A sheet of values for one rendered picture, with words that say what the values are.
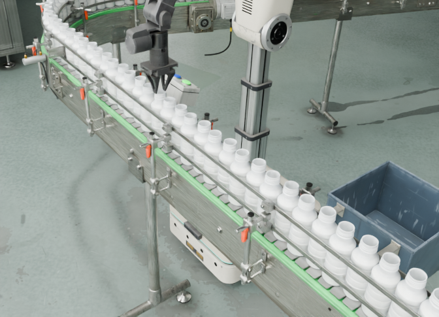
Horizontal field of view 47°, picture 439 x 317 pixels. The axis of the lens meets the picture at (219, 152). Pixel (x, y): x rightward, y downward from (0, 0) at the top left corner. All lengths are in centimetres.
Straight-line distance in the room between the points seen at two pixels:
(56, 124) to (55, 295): 158
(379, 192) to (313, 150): 171
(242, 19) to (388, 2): 175
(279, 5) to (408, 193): 85
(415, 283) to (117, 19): 226
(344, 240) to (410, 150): 266
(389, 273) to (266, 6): 121
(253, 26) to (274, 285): 108
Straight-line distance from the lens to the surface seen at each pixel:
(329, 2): 344
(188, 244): 263
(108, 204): 303
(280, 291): 139
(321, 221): 120
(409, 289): 113
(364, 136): 383
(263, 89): 224
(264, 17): 204
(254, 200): 136
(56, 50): 221
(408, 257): 152
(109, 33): 294
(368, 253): 115
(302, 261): 130
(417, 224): 187
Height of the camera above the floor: 192
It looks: 34 degrees down
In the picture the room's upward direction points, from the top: 3 degrees clockwise
